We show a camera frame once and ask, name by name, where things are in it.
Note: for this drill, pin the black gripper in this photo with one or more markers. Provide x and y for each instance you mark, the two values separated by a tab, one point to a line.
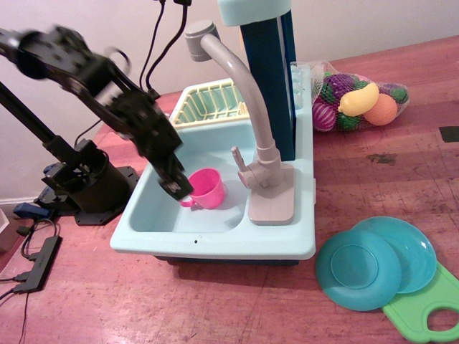
155	139

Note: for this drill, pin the pink toy cup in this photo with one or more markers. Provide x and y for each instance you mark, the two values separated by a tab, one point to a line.
208	189

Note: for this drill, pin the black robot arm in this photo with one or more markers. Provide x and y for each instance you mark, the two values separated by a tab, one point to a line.
83	182

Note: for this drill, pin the light blue toy sink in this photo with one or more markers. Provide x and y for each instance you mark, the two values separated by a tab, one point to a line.
154	223

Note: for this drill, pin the yellow dish rack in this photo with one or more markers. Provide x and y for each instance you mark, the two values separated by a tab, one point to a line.
209	103

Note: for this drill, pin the grey toy faucet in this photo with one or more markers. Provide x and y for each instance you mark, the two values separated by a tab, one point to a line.
271	182

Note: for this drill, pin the blue clamp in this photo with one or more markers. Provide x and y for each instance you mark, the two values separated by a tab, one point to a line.
29	211

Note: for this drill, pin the dark blue water tower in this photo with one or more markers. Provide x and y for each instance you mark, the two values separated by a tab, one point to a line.
267	34

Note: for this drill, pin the black usb hub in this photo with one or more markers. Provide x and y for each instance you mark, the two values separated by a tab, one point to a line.
36	278

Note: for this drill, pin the mesh bag of toy food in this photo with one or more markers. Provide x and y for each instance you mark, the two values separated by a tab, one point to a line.
322	84

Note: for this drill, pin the yellow toy fruit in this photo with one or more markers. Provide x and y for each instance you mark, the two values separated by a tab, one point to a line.
358	102

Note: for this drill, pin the front teal plate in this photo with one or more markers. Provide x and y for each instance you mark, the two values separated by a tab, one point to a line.
358	270

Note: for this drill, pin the teal plate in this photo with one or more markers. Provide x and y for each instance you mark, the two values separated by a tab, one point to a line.
358	270
414	250

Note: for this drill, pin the orange toy fruit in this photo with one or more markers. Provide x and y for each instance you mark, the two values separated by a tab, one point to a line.
383	112

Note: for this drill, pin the rear teal plate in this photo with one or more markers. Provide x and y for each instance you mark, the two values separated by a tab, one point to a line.
414	250

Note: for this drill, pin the green cutting board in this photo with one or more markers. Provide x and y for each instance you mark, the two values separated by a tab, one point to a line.
409	312

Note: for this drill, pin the black tape patch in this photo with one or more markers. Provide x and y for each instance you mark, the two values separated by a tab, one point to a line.
449	134

